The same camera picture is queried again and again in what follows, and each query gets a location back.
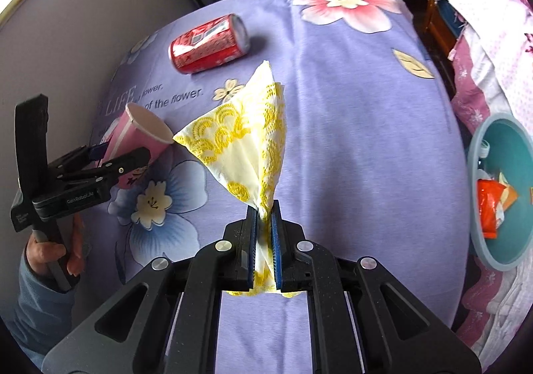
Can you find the red drink can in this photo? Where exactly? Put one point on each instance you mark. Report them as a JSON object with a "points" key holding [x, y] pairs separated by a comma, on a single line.
{"points": [[204, 45]]}

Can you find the pink floral cloth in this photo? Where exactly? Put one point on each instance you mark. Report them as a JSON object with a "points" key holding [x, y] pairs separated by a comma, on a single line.
{"points": [[491, 24]]}

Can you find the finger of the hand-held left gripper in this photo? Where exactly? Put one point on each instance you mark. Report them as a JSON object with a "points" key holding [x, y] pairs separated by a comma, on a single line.
{"points": [[116, 170], [83, 157]]}

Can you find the pink paper cup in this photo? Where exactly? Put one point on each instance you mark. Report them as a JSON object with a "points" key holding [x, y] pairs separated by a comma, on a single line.
{"points": [[133, 136]]}

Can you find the teal plastic bin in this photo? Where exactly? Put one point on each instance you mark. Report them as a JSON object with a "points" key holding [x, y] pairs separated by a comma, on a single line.
{"points": [[508, 249]]}

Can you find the person's left hand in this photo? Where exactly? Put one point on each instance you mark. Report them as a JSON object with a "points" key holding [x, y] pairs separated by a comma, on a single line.
{"points": [[77, 245]]}

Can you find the small white plastic piece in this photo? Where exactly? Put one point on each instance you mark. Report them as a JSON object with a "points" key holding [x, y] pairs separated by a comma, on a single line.
{"points": [[484, 148]]}

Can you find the person's left forearm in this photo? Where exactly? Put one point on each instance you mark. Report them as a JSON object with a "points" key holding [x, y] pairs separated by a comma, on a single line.
{"points": [[33, 307]]}

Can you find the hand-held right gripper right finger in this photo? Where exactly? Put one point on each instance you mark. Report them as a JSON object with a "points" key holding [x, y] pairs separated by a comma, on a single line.
{"points": [[275, 249]]}

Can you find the purple floral tablecloth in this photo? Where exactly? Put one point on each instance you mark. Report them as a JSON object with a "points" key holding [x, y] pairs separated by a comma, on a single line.
{"points": [[354, 128]]}

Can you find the brown wooden stand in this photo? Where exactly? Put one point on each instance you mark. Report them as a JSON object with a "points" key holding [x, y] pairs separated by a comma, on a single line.
{"points": [[437, 28]]}

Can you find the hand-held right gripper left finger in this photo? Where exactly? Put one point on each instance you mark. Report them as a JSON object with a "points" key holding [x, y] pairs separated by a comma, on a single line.
{"points": [[250, 249]]}

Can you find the orange snack packet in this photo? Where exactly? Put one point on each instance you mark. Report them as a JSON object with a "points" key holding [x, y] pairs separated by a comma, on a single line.
{"points": [[489, 207]]}

